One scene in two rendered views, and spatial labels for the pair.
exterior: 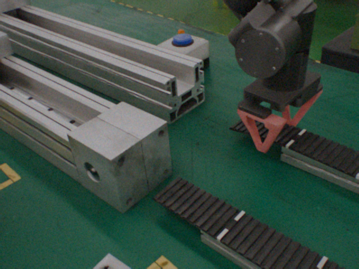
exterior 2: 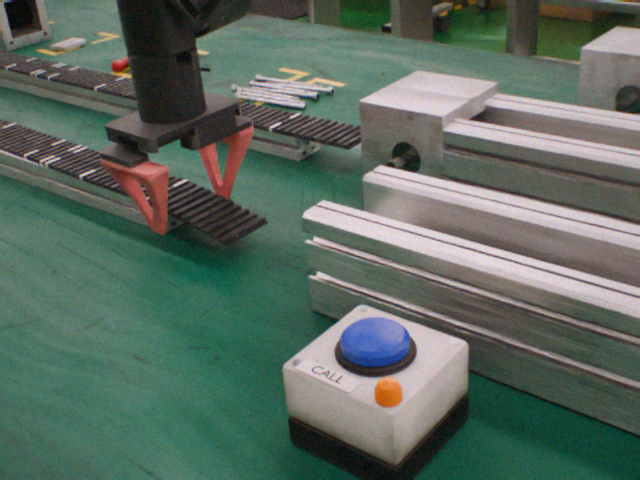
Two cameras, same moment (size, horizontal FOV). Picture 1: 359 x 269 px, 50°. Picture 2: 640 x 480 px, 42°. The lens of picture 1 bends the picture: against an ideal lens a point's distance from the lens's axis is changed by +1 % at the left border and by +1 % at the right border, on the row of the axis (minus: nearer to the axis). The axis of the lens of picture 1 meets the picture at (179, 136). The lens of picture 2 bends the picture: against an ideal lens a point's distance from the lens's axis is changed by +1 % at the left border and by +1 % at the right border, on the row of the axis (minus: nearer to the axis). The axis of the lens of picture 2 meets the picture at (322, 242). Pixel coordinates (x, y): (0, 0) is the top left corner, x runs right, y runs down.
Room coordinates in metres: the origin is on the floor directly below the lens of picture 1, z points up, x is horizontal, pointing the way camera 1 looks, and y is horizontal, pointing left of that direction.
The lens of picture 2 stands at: (1.16, -0.07, 1.13)
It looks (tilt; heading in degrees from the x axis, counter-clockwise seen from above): 29 degrees down; 177
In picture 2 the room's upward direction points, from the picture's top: 5 degrees counter-clockwise
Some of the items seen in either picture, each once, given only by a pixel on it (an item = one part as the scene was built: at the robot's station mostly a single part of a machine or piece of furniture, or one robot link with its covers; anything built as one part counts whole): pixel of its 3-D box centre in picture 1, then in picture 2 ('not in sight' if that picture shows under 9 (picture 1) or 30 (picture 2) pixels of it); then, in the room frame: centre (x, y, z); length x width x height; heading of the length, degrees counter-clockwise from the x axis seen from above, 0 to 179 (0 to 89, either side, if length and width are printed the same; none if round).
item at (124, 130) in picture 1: (129, 150); (423, 143); (0.43, 0.07, 0.83); 0.12 x 0.09 x 0.10; 136
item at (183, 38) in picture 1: (182, 40); (375, 346); (0.76, -0.02, 0.84); 0.04 x 0.04 x 0.02
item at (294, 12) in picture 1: (288, 27); (161, 16); (0.46, -0.15, 0.98); 0.07 x 0.06 x 0.07; 145
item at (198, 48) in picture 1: (180, 56); (385, 383); (0.76, -0.02, 0.81); 0.10 x 0.08 x 0.06; 136
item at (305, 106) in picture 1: (288, 106); (161, 179); (0.48, -0.17, 0.84); 0.07 x 0.07 x 0.09; 44
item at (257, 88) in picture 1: (284, 69); (169, 91); (0.47, -0.15, 0.91); 0.10 x 0.07 x 0.07; 134
